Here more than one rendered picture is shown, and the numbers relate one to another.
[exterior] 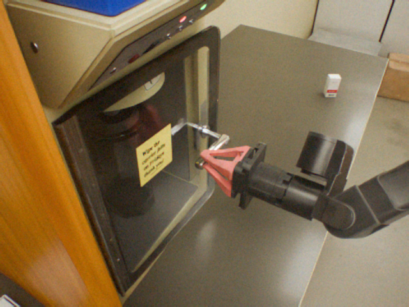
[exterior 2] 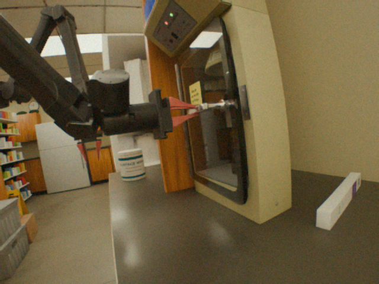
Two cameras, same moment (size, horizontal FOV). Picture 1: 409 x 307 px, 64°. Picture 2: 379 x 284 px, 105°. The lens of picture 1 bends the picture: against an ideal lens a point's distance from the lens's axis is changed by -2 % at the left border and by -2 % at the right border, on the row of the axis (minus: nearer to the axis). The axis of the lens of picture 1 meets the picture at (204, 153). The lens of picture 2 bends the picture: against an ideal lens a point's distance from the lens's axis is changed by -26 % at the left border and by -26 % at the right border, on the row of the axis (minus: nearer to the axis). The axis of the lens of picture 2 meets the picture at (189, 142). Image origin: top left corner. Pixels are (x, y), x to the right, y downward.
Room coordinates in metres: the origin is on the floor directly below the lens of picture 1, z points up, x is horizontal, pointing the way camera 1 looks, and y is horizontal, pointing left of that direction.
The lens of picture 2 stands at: (0.66, -0.36, 1.17)
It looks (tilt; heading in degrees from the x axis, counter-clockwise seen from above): 4 degrees down; 126
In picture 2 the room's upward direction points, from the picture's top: 8 degrees counter-clockwise
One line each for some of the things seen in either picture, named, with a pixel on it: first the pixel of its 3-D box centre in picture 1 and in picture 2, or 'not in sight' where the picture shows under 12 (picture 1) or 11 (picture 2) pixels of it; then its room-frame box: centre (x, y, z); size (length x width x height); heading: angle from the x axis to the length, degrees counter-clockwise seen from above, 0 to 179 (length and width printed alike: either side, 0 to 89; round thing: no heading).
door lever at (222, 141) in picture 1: (206, 147); (204, 109); (0.44, 0.00, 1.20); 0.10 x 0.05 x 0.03; 146
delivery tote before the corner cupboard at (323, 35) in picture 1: (339, 59); not in sight; (2.79, -1.22, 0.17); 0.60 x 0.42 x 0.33; 58
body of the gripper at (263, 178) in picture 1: (266, 182); (145, 116); (0.36, -0.10, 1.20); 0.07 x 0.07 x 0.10; 60
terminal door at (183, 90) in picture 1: (167, 168); (203, 115); (0.40, 0.06, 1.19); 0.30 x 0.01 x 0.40; 146
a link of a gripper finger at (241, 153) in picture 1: (225, 168); (177, 114); (0.40, -0.04, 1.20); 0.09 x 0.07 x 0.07; 60
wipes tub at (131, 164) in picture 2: not in sight; (131, 164); (-0.17, 0.23, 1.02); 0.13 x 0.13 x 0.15
